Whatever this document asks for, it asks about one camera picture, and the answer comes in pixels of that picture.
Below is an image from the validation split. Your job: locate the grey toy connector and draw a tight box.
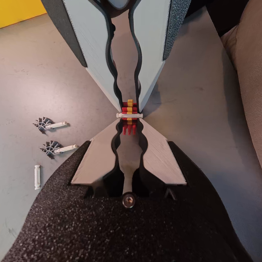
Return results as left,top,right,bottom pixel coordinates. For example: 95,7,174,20
33,117,51,134
39,141,63,159

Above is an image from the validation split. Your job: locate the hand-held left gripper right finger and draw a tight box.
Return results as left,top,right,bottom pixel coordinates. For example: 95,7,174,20
132,118,187,197

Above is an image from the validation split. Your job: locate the yellow toy connector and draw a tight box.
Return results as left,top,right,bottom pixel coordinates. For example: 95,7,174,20
127,100,134,125

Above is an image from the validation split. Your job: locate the yellow plastic bin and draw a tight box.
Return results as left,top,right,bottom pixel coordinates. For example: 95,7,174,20
0,0,48,29

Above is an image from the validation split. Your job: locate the short white toy rod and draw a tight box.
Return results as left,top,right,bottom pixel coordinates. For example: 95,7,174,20
54,144,78,153
116,113,143,119
45,122,67,129
34,164,41,190

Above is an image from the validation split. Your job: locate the person's beige sweater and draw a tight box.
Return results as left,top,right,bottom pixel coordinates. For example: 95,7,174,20
220,0,262,164

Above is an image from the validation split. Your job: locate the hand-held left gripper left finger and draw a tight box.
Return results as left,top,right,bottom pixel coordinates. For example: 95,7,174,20
71,118,125,197

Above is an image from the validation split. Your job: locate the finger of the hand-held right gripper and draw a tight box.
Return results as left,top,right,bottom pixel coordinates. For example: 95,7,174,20
63,0,123,112
129,0,171,113

